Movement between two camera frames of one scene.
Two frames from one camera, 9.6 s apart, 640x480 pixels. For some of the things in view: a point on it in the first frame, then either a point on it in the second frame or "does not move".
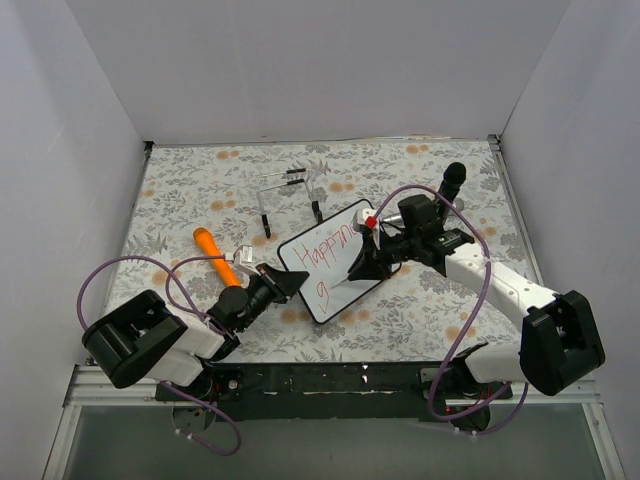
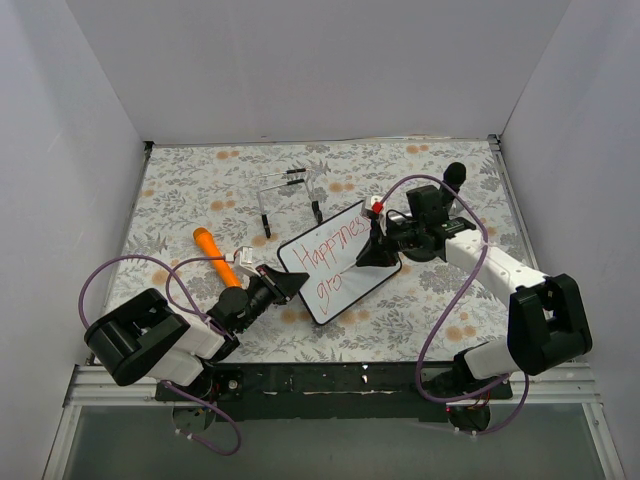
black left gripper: x=272 y=286 does not move
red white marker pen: x=339 y=283 to x=345 y=269
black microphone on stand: x=454 y=175 does not move
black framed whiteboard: x=327 y=252 does not move
